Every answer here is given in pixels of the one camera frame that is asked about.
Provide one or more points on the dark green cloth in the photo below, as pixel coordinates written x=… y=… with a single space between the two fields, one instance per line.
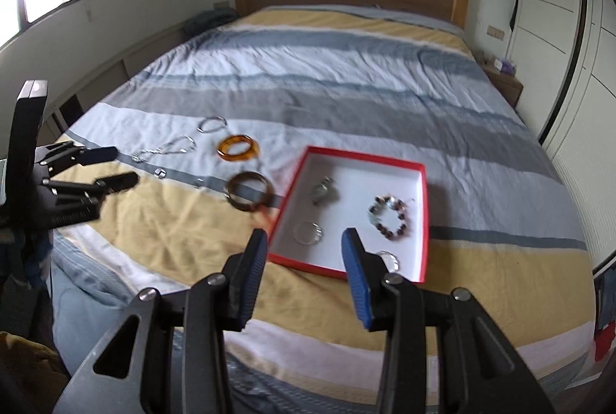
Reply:
x=207 y=20

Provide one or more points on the wall switch plate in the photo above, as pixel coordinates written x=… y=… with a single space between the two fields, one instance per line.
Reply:
x=495 y=32

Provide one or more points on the wall socket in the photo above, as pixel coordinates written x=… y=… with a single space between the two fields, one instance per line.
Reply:
x=222 y=5

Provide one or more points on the dark brown bangle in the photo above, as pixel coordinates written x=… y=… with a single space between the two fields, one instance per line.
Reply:
x=231 y=193

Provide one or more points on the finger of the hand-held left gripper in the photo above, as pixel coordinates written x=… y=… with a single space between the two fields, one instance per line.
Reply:
x=98 y=155
x=118 y=182

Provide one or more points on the white window-side shelf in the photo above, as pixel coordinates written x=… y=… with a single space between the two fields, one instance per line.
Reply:
x=120 y=62

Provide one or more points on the small silver earring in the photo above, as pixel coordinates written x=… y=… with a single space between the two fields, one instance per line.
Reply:
x=198 y=182

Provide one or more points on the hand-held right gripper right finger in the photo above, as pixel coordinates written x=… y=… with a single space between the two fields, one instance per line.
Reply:
x=357 y=284

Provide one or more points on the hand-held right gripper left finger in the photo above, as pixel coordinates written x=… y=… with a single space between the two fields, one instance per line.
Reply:
x=254 y=272

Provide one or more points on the white wardrobe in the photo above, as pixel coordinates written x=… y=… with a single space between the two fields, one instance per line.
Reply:
x=553 y=9

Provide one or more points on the purple tissue box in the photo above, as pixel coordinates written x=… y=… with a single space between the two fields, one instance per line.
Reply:
x=504 y=65

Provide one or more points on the red jewelry box tray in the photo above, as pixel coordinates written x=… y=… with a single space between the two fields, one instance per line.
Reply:
x=365 y=180

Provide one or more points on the wooden nightstand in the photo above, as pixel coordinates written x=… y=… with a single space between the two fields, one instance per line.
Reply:
x=505 y=86

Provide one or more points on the yellow cloth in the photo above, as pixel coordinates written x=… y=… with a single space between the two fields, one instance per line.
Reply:
x=29 y=370

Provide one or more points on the amber bangle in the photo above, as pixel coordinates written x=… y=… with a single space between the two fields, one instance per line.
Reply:
x=224 y=150

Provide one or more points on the striped bed blanket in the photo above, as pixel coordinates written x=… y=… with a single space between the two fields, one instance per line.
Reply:
x=346 y=72

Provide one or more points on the red cloth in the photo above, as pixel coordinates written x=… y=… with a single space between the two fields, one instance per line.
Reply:
x=604 y=344

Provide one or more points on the thin silver bangle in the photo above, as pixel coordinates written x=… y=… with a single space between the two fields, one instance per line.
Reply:
x=392 y=257
x=200 y=128
x=296 y=234

